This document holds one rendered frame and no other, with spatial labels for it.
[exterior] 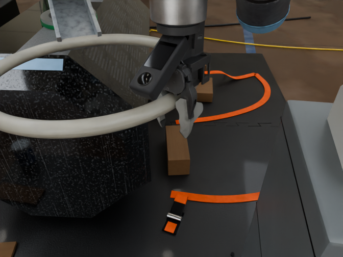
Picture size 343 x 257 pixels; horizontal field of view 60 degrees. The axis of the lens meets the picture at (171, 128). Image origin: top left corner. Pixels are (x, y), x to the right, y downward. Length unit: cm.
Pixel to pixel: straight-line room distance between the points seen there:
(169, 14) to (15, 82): 71
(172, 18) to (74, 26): 58
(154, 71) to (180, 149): 122
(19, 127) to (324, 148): 57
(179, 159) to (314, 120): 97
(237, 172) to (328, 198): 118
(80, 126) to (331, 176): 45
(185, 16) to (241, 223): 121
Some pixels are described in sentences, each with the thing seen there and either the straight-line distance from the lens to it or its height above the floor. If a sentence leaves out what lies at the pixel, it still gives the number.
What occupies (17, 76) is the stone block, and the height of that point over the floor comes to 80.
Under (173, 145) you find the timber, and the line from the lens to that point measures 168.
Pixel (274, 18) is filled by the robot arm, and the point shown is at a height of 109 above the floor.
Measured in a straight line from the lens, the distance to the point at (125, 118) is 49.
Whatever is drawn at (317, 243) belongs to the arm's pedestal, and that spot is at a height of 81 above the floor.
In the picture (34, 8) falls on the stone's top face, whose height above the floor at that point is 85.
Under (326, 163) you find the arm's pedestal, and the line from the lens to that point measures 65.
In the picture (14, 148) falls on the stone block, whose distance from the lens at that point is 126.
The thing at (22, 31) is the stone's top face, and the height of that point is 85.
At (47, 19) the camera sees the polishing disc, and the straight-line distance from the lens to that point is 129.
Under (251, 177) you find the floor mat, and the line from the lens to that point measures 173.
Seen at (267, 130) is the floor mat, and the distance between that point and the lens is 207.
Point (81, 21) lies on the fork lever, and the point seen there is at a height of 94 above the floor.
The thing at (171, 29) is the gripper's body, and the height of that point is 110.
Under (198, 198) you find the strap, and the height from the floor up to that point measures 2.
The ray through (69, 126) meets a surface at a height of 97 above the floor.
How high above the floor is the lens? 126
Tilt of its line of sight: 39 degrees down
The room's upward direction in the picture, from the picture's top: straight up
